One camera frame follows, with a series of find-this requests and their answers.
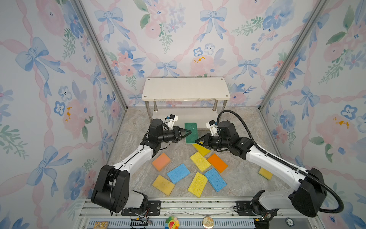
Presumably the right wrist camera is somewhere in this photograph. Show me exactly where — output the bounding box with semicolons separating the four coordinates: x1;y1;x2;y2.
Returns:
206;120;218;136

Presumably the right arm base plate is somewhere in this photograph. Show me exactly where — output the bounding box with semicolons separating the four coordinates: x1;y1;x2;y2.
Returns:
233;200;278;221

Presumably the yellow sponge far right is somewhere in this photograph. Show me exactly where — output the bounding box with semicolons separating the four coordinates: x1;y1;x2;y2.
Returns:
258;168;273;180

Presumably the small yellow patterned card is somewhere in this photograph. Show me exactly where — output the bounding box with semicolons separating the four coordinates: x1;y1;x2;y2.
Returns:
93;221;109;229

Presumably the round white dial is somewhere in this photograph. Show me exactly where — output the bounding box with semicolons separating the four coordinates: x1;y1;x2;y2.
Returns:
285;218;295;227

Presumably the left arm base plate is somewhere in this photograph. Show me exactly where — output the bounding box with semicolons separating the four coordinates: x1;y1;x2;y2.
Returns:
121;200;161;217

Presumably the peach pink sponge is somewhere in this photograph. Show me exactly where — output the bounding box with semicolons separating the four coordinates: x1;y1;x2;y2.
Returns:
152;153;171;172

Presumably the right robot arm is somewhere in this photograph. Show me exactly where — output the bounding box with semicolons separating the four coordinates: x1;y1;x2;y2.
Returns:
196;121;327;217

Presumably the blue sponge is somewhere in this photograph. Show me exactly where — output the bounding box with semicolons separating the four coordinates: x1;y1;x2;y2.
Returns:
167;164;190;184
204;168;227;192

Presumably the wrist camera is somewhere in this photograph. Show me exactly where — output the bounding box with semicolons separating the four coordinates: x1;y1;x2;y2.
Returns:
206;120;218;136
165;114;179;130

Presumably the round gold badge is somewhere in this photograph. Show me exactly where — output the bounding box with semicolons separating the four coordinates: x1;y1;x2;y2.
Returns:
202;216;214;229

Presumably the black corrugated cable hose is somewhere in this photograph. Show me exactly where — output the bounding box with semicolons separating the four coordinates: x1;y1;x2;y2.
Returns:
216;109;345;214

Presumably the white two-tier shelf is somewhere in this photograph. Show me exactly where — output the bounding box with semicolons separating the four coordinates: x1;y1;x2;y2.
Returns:
142;77;230;129

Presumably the yellow sponge upper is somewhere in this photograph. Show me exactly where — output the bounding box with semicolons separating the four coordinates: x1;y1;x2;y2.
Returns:
192;144;211;156

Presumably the yellow orange sponge bottom left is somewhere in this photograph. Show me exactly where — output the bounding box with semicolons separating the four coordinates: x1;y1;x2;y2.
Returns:
152;175;175;196

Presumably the green scrub sponge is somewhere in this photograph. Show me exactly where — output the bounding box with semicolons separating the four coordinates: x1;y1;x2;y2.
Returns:
185;123;198;144

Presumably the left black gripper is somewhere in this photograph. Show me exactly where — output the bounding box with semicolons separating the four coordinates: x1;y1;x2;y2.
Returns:
157;127;191;144

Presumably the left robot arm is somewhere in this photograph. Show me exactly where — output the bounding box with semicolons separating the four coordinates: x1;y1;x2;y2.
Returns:
91;119;192;215

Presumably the yellow sponge middle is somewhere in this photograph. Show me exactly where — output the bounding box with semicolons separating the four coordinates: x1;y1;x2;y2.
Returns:
190;152;211;173

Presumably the colourful round toy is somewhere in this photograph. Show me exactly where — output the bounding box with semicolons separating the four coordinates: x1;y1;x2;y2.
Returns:
165;216;180;229

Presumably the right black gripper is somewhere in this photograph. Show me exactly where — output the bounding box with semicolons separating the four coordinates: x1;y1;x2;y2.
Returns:
194;135;231;151

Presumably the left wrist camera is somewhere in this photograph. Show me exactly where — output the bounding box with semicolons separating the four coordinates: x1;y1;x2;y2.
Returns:
165;114;179;130

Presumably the yellow sponge bottom centre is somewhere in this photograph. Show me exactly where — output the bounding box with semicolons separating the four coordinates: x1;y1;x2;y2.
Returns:
188;172;208;198

